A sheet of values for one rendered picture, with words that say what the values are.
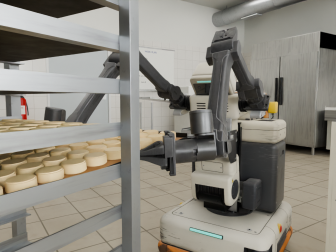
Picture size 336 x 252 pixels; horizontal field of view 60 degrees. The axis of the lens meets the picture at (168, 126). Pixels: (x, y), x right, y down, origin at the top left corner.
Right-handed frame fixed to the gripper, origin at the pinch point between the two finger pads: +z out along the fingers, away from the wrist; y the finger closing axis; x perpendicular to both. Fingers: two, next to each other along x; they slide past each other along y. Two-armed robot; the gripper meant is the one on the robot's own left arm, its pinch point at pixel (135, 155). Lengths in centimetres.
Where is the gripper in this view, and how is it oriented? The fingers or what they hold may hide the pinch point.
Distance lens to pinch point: 70.2
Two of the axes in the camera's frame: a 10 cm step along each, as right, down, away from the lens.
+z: -9.8, 0.7, -2.1
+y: 0.4, 9.9, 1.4
